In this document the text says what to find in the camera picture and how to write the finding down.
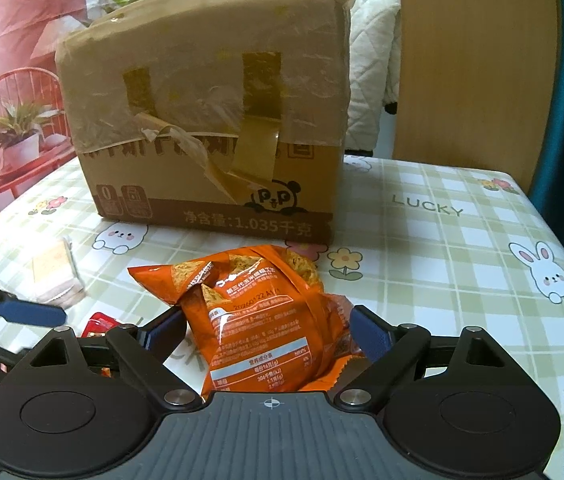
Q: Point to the small red packet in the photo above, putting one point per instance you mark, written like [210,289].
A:
[96,324]

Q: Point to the white quilted cloth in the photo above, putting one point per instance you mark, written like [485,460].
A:
[374,60]

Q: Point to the orange corn chip bag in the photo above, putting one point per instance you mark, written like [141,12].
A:
[262,320]

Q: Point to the wooden board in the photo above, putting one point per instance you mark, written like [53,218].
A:
[472,60]

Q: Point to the taped cardboard box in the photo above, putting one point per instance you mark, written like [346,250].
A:
[202,60]

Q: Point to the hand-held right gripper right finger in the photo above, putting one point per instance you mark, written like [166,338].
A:
[369,332]

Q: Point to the clear cracker packet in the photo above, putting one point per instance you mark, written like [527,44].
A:
[57,270]

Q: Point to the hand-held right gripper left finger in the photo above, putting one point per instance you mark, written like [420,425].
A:
[162,332]

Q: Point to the red chair wall poster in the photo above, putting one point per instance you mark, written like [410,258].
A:
[7,60]

